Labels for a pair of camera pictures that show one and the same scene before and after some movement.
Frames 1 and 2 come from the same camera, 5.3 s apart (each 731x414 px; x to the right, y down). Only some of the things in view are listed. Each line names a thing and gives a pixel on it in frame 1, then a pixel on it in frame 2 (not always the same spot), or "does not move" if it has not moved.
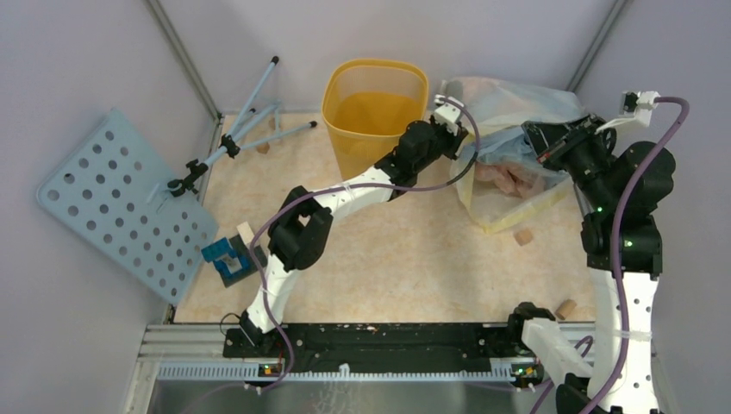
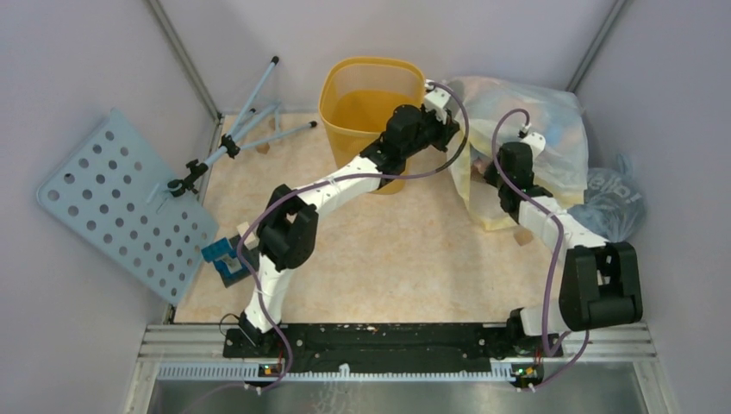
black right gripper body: (579, 151) → (492, 177)
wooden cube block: (523, 236) does not move
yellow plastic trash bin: (366, 103) does not move
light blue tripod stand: (234, 142) does not move
